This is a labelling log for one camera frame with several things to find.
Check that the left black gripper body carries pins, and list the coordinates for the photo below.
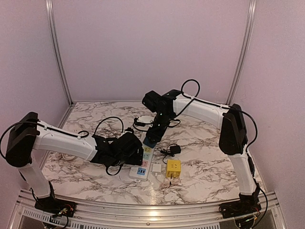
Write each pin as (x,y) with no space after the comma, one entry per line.
(133,160)

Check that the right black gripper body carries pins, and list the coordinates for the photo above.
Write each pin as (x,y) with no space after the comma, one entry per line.
(162,123)

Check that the blue cube socket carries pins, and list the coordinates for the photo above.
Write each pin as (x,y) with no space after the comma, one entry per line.
(147,142)

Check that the white multicolour power strip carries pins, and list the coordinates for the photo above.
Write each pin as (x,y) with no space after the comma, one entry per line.
(140,173)

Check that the black power adapter with cable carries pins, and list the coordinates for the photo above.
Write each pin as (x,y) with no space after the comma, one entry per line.
(170,151)

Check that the white usb charger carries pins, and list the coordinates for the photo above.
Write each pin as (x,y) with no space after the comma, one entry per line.
(156,169)

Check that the yellow cube socket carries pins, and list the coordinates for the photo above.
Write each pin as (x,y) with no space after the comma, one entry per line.
(173,169)

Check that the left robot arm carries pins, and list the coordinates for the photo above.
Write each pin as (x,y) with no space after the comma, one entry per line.
(31,133)

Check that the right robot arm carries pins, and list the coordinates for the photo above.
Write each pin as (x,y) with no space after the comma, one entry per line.
(229,120)

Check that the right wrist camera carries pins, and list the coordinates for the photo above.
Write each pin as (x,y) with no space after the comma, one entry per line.
(144,121)

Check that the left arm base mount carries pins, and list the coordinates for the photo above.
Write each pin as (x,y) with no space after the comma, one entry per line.
(54,206)

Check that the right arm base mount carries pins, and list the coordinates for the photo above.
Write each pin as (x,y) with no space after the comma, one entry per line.
(238,208)

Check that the front aluminium rail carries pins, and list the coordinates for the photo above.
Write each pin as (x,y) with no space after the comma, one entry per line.
(102,215)

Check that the right aluminium frame post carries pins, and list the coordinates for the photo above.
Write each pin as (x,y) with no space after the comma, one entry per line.
(244,49)

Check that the aluminium frame post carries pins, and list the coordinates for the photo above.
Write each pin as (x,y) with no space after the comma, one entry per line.
(244,49)
(57,53)

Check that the left aluminium frame post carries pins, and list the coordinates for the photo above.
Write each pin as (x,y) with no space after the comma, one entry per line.
(57,53)

